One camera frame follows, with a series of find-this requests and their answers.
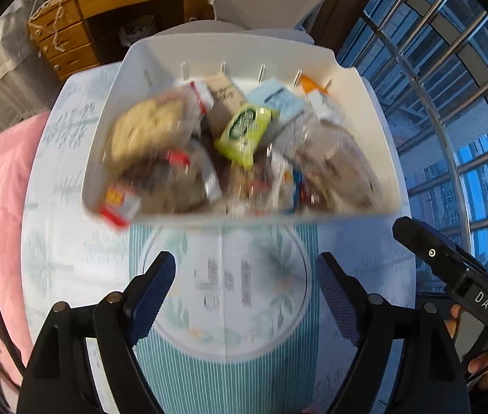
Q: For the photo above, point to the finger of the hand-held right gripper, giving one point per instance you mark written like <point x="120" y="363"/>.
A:
<point x="421" y="241"/>

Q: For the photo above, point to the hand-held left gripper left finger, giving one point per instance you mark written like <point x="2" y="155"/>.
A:
<point x="151" y="293"/>

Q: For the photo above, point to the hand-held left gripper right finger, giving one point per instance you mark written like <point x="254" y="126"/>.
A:
<point x="339" y="302"/>

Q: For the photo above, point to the red and white snack packet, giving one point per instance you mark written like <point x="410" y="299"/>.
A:
<point x="119" y="205"/>

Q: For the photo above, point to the clear nut brittle packet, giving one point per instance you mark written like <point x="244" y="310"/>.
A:
<point x="343" y="168"/>

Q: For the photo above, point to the shiny blue wrapper packet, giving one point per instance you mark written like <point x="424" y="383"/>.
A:
<point x="298" y="187"/>

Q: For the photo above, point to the yellow biscuit packet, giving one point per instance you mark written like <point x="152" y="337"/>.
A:
<point x="149" y="129"/>

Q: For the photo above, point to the green snack packet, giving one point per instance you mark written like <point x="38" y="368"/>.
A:
<point x="244" y="131"/>

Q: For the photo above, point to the orange snack packet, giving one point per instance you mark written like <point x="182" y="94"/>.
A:
<point x="313" y="86"/>

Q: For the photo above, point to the large white and blue packet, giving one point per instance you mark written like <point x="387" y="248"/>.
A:
<point x="283" y="99"/>

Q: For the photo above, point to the brown paper packet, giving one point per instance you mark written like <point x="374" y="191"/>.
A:
<point x="224" y="95"/>

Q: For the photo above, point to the white plastic bin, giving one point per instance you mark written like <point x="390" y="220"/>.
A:
<point x="244" y="51"/>

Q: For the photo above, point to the person's right hand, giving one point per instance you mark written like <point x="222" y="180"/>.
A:
<point x="485" y="364"/>

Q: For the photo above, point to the metal window grille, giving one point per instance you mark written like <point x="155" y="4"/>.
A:
<point x="454" y="168"/>

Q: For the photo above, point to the tree print tablecloth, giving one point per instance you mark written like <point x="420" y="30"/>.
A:
<point x="244" y="289"/>

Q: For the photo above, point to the white lace cover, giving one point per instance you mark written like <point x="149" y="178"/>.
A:
<point x="2" y="73"/>

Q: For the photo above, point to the wooden desk with drawers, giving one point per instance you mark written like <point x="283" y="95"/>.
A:
<point x="67" y="39"/>

